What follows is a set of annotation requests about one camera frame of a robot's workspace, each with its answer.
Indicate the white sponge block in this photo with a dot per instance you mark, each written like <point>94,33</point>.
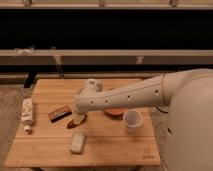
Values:
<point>77,143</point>

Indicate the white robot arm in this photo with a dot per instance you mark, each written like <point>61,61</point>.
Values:
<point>189,97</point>

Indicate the wooden table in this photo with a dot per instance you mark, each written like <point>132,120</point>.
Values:
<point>100,141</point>

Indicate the grey metal rail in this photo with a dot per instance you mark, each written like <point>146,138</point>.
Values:
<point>29,57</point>

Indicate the brown sausage snack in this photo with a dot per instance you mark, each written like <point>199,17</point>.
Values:
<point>76,121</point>

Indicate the orange ceramic bowl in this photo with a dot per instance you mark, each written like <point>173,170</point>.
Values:
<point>115,112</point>

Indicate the white ceramic cup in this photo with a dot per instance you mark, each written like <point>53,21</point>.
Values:
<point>132,120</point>

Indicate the white tube bottle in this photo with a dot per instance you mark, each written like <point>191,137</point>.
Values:
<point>27,114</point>

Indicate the brown chocolate bar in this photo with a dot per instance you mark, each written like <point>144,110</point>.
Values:
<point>59,113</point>

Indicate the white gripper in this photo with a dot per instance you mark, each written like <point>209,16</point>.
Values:
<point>91,86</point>

